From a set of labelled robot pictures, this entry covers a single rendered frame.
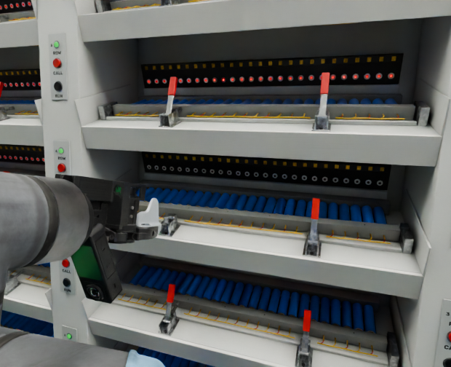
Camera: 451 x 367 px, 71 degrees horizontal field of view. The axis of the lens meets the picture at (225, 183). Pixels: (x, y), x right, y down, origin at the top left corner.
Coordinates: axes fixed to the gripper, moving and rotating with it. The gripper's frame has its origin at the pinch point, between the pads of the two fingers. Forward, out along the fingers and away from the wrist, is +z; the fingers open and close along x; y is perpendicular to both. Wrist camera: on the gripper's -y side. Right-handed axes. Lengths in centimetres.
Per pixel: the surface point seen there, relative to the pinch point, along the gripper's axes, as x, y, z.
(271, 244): -19.8, -0.7, 7.2
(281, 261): -22.0, -3.1, 5.4
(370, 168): -35.9, 15.0, 17.4
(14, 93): 56, 30, 15
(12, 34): 34.7, 35.4, -2.8
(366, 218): -35.5, 5.3, 13.9
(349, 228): -32.4, 3.4, 10.6
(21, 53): 56, 42, 16
